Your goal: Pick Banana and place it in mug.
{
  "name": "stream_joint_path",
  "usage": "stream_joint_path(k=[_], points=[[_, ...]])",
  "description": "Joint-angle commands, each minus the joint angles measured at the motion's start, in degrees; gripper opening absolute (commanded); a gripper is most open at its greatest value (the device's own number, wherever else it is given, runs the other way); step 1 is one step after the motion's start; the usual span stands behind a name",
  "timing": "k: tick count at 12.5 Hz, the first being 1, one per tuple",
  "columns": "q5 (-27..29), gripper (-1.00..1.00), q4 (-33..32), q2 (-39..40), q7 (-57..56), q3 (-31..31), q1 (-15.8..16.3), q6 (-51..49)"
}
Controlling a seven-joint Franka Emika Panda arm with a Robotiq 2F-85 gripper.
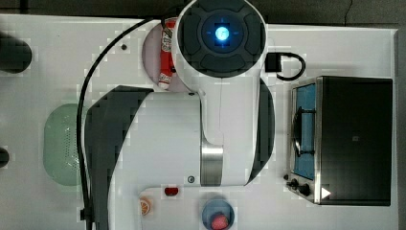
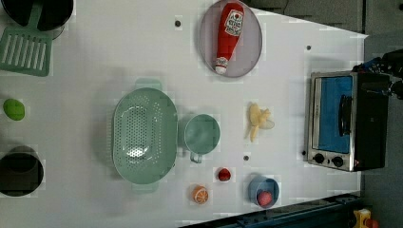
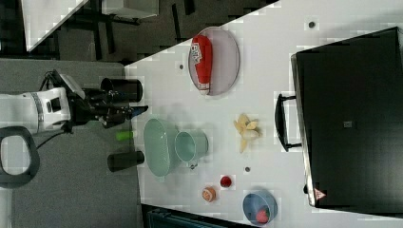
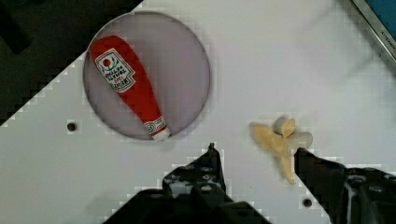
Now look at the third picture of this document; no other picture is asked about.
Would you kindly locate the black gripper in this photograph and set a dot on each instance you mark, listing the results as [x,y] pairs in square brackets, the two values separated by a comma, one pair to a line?
[110,108]

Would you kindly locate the peeled yellow banana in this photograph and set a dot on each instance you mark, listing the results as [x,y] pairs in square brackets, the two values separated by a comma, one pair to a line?
[247,129]

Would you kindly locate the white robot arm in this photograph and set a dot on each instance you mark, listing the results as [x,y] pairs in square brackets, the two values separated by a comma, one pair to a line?
[28,114]

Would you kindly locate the light green mug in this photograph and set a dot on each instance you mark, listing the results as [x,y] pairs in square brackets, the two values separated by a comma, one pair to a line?
[190,146]

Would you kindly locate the green cylinder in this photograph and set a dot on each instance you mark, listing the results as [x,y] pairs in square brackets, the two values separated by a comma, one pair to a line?
[124,135]

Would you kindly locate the green perforated colander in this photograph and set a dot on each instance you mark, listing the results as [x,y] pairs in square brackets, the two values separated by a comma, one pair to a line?
[159,145]

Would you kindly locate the red ketchup bottle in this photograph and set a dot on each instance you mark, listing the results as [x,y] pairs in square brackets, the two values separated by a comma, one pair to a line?
[202,54]

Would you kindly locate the grey round plate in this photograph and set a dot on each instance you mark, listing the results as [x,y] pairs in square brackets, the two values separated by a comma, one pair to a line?
[226,61]

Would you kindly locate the orange slice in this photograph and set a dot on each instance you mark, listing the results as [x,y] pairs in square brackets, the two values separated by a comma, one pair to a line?
[208,193]

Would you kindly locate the small red fruit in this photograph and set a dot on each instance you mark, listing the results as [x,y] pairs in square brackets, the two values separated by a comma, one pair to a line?
[226,182]

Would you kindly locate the white side table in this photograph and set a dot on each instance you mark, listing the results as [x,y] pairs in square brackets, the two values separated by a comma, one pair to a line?
[42,17]

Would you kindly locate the blue bowl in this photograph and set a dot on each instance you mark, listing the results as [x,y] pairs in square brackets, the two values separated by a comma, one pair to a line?
[257,199]

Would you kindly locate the red strawberry in bowl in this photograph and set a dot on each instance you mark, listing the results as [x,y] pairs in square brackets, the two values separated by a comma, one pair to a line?
[262,215]

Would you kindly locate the black toaster oven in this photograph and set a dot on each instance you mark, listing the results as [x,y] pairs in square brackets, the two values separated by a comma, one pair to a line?
[350,117]

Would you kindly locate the upper black cylinder post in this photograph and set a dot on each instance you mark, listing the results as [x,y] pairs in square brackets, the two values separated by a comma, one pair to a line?
[123,90]

